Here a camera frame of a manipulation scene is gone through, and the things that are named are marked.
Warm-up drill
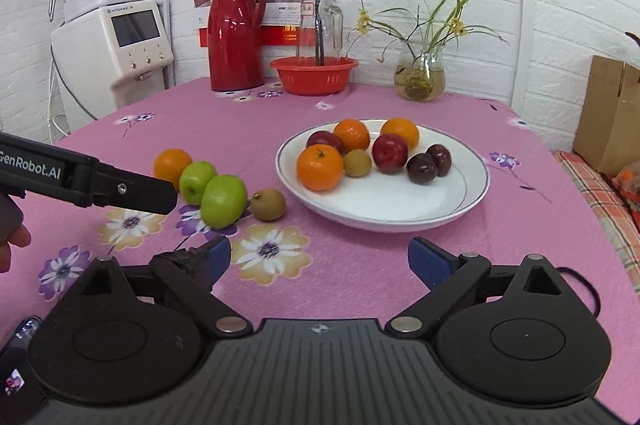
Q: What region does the dark plum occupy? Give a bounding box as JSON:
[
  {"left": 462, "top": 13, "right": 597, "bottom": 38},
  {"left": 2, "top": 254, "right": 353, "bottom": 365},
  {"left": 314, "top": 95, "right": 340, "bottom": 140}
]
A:
[
  {"left": 406, "top": 152, "right": 438, "bottom": 185},
  {"left": 426, "top": 144, "right": 452, "bottom": 177}
]

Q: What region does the white ceramic plate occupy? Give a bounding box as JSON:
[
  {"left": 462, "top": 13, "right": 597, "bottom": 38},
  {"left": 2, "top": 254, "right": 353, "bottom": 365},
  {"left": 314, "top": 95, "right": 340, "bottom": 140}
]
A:
[{"left": 274, "top": 123, "right": 490, "bottom": 233}]

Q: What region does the mandarin orange front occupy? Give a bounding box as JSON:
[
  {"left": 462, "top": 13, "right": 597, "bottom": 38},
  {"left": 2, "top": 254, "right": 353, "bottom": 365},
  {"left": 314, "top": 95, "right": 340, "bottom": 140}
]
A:
[{"left": 333, "top": 119, "right": 371, "bottom": 154}]

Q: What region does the green apple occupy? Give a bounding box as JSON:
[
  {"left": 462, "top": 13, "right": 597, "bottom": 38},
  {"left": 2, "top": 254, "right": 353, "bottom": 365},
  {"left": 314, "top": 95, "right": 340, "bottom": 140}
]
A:
[
  {"left": 179, "top": 161, "right": 217, "bottom": 206},
  {"left": 200, "top": 175, "right": 247, "bottom": 230}
]

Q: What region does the green apple right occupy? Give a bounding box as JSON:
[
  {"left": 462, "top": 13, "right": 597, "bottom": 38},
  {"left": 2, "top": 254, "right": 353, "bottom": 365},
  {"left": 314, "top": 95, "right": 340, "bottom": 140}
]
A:
[{"left": 200, "top": 175, "right": 247, "bottom": 230}]

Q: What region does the black hair tie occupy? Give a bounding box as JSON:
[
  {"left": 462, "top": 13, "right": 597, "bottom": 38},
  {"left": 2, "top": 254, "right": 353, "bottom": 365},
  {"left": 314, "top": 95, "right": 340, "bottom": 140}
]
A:
[{"left": 554, "top": 265, "right": 603, "bottom": 318}]

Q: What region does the person's left hand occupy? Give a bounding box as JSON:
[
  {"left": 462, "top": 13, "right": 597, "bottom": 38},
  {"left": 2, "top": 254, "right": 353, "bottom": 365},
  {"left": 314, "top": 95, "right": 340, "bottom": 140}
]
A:
[{"left": 0, "top": 225, "right": 32, "bottom": 273}]

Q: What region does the smartphone on table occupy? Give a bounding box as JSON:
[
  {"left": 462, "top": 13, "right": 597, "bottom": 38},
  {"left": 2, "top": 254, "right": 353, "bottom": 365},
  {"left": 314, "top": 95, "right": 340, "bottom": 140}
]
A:
[{"left": 0, "top": 315, "right": 47, "bottom": 424}]

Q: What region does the orange at back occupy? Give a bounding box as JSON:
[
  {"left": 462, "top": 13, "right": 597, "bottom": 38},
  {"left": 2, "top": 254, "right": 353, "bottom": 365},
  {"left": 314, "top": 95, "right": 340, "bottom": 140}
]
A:
[{"left": 153, "top": 148, "right": 193, "bottom": 191}]

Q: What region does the black straw in pitcher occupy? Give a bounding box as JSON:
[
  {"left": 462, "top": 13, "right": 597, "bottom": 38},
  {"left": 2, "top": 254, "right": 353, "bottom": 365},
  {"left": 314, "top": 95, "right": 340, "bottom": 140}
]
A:
[{"left": 314, "top": 0, "right": 324, "bottom": 67}]

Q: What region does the brown kiwi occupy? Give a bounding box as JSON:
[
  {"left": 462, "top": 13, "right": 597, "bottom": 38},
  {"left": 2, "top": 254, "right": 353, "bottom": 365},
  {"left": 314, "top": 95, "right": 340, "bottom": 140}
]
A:
[
  {"left": 250, "top": 189, "right": 286, "bottom": 221},
  {"left": 343, "top": 149, "right": 372, "bottom": 178}
]

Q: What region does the red apple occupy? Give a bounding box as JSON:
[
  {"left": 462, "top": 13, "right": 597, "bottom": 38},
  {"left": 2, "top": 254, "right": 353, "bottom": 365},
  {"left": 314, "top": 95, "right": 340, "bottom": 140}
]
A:
[{"left": 371, "top": 134, "right": 409, "bottom": 174}]

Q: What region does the red plum small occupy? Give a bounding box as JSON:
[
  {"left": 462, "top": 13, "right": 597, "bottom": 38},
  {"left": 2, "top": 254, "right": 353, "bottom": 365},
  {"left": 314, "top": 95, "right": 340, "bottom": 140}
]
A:
[{"left": 306, "top": 130, "right": 344, "bottom": 153}]

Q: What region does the plaid cloth bench cover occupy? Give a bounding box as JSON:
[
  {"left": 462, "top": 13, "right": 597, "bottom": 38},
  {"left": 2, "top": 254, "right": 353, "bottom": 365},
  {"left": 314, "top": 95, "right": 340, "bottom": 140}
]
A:
[{"left": 552, "top": 150, "right": 639, "bottom": 295}]

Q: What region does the mandarin orange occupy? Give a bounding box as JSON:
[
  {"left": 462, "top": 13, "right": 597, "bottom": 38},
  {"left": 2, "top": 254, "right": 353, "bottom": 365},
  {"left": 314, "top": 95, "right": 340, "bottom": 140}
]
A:
[
  {"left": 333, "top": 119, "right": 371, "bottom": 154},
  {"left": 296, "top": 145, "right": 344, "bottom": 192}
]

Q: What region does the red thermos jug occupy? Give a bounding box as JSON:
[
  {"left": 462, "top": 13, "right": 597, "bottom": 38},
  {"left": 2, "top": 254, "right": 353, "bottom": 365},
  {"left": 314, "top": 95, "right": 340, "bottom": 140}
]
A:
[{"left": 207, "top": 0, "right": 266, "bottom": 93}]

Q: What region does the brown cardboard box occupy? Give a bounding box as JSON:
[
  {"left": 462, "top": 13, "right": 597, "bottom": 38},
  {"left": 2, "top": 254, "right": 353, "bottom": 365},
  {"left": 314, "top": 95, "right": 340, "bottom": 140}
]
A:
[{"left": 573, "top": 56, "right": 640, "bottom": 176}]

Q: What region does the green apple left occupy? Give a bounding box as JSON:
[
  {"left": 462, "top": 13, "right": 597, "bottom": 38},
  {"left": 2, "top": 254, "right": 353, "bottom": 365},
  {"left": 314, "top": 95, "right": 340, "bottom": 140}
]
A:
[{"left": 179, "top": 161, "right": 217, "bottom": 206}]

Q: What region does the clear glass pitcher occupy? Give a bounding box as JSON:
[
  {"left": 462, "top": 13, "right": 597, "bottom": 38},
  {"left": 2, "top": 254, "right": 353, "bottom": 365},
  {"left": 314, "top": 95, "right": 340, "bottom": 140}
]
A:
[{"left": 296, "top": 0, "right": 344, "bottom": 67}]

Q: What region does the red plastic basket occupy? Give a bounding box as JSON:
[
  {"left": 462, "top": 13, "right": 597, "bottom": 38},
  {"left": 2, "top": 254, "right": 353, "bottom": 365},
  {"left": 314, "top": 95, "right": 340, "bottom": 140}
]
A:
[{"left": 270, "top": 57, "right": 359, "bottom": 96}]

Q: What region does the white water dispenser machine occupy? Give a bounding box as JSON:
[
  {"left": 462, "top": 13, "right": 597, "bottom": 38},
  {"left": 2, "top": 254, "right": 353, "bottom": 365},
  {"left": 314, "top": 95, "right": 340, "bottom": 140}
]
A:
[{"left": 51, "top": 0, "right": 175, "bottom": 130}]

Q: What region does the orange plastic bag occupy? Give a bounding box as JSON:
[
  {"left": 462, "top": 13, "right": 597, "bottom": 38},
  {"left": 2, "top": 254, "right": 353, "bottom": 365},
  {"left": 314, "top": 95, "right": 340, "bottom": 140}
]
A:
[{"left": 613, "top": 161, "right": 640, "bottom": 212}]

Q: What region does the glass vase with flowers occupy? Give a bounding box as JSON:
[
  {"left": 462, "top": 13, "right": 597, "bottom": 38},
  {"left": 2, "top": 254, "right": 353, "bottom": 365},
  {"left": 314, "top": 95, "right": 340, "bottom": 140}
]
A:
[{"left": 349, "top": 0, "right": 506, "bottom": 102}]

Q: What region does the pink floral tablecloth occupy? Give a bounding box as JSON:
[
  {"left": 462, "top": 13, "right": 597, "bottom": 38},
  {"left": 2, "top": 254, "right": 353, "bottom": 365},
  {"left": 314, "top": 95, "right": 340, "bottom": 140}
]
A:
[{"left": 0, "top": 76, "right": 640, "bottom": 421}]

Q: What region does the large orange front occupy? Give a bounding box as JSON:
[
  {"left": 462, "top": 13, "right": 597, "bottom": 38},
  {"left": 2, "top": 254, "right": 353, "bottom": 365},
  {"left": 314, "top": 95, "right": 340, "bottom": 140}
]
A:
[{"left": 380, "top": 118, "right": 420, "bottom": 150}]

